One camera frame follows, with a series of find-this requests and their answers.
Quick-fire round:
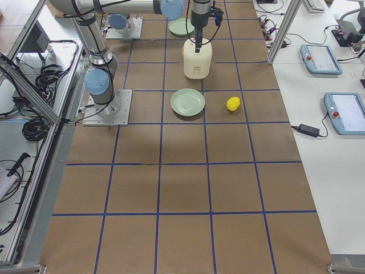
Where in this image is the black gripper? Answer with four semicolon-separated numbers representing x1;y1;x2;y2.
191;0;210;53

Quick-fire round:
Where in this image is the cream rice cooker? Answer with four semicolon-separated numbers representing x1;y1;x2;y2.
182;38;212;79

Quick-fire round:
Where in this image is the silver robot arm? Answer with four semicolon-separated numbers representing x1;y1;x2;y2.
107;13;135;33
51;1;214;115

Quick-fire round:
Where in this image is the left-side green plate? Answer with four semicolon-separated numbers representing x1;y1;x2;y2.
168;18;194;36

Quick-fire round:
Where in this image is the right-side green plate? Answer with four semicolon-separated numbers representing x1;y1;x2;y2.
170;88;205;116

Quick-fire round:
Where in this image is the yellow toy pepper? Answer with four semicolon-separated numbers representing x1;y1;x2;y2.
226;96;241;112

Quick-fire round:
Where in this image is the far blue teach pendant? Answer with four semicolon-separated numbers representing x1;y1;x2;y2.
300;44;343;75

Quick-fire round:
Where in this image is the blue teach pendant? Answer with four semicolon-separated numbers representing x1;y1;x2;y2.
300;44;343;75
323;92;364;135

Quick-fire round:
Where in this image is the black power adapter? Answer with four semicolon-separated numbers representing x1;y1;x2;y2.
298;124;320;138

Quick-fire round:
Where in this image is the near blue teach pendant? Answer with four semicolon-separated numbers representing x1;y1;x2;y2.
323;92;364;135

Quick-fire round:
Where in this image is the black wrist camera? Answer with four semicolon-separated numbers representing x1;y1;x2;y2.
212;8;224;27

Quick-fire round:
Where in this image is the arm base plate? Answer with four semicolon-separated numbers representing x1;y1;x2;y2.
81;89;132;126
106;14;143;40

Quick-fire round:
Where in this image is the aluminium frame post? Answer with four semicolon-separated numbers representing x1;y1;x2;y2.
267;0;301;65

